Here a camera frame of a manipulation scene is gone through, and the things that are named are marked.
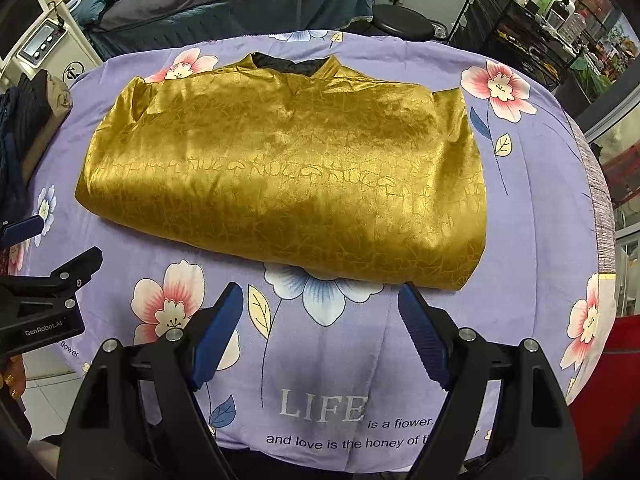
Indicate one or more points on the black round stool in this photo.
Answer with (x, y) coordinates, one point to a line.
(400, 22)

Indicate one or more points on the tan folded garment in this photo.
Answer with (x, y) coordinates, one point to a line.
(57, 97)

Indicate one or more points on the purple floral sheet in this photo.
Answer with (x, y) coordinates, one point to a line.
(350, 350)

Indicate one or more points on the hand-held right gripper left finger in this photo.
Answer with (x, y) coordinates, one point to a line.
(215, 340)

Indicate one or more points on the grey striped cloth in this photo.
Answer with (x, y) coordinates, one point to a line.
(597, 210)

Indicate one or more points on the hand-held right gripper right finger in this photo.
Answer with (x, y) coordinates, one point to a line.
(425, 340)

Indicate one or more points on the gold satin jacket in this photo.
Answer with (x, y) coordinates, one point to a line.
(280, 175)

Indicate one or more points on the green plant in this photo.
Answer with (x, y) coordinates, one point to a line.
(592, 77)

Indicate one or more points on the plain red cloth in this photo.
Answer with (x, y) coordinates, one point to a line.
(610, 385)

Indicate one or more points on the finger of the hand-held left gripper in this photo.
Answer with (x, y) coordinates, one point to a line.
(55, 277)
(22, 230)

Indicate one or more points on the dark folded garments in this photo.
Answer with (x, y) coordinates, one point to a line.
(15, 150)

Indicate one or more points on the black metal rack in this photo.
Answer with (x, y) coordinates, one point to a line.
(505, 15)

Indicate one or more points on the white machine with display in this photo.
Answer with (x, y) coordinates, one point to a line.
(42, 45)

